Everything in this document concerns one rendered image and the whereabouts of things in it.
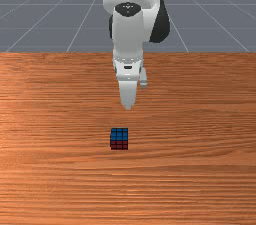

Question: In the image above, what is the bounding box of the many-coloured puzzle cube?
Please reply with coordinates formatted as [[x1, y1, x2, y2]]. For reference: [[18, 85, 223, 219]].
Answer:
[[109, 127, 130, 151]]

